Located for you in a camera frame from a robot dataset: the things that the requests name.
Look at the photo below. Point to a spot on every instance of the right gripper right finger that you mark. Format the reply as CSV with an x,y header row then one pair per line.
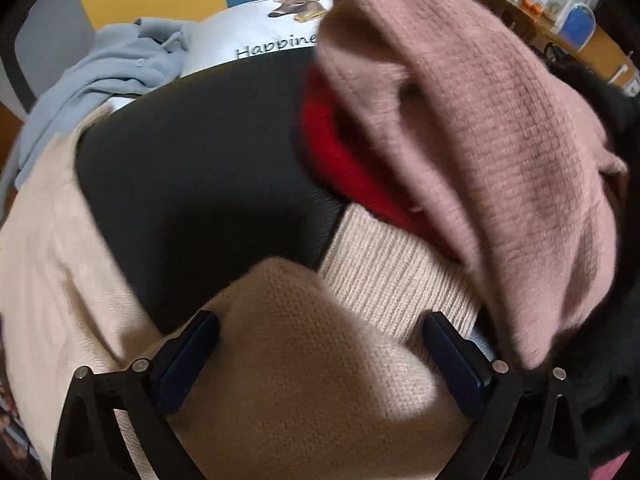
x,y
524,426

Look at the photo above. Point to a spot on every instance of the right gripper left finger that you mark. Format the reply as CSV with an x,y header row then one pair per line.
x,y
89,443

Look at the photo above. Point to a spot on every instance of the beige knitted sweater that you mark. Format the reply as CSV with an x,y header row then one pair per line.
x,y
318,375

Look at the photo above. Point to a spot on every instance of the pink knitted sweater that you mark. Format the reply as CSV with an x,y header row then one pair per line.
x,y
511,166

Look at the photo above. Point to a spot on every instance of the red garment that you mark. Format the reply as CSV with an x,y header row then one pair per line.
x,y
341,156

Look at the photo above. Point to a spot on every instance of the wooden side shelf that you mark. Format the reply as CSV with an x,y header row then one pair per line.
x,y
538,23

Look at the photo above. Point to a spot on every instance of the light blue grey garment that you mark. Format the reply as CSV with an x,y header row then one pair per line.
x,y
127,60

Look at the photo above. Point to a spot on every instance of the blue backed chair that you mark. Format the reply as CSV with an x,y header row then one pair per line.
x,y
579,27

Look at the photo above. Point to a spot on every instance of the white printed pillow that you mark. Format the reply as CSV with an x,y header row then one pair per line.
x,y
250,29

